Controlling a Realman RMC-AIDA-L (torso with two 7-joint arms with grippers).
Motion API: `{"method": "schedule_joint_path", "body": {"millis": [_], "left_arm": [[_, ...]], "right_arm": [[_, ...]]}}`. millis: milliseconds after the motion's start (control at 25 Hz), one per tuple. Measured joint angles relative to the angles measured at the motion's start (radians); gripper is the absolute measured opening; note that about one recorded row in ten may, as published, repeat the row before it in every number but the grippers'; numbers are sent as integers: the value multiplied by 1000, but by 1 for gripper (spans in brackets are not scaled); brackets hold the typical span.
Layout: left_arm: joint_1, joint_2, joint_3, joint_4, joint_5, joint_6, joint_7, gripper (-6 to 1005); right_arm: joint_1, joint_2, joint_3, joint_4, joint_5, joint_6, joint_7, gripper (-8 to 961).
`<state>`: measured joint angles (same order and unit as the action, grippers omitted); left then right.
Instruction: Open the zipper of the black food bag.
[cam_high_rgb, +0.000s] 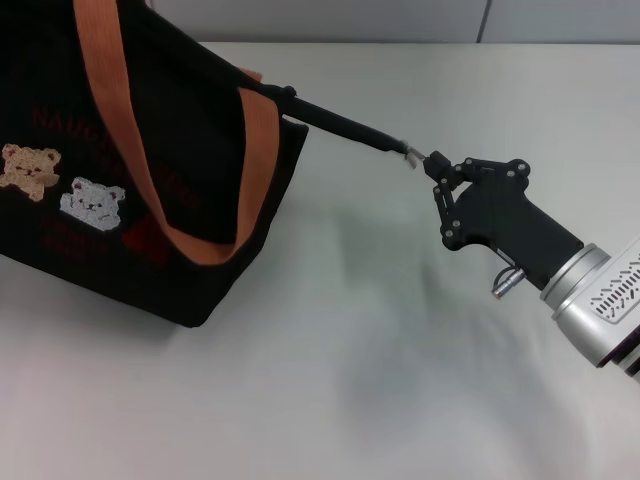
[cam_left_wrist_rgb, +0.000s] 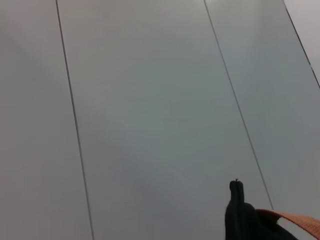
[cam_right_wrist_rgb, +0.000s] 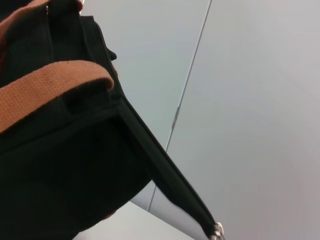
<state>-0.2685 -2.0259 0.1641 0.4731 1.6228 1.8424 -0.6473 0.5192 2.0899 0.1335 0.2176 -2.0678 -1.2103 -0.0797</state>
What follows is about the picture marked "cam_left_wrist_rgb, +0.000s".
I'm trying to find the black food bag orange straps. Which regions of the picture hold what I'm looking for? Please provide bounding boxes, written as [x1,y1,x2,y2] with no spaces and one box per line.
[224,178,320,240]

